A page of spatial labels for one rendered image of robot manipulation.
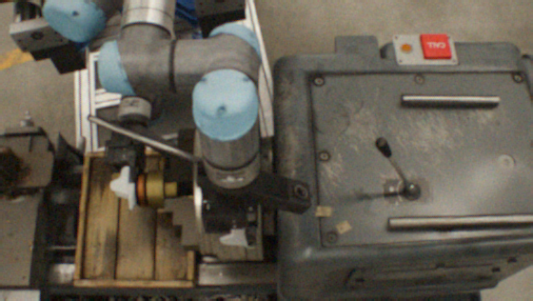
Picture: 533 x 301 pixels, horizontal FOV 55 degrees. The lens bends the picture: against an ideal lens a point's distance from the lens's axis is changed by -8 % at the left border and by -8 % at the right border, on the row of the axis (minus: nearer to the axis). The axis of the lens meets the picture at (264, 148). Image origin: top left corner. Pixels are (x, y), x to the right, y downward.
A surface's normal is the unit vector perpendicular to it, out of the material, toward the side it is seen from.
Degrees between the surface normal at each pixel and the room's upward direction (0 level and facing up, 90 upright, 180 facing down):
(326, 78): 0
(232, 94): 14
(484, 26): 0
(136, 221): 0
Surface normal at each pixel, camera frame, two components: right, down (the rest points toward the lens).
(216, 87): -0.03, -0.63
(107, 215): -0.02, -0.42
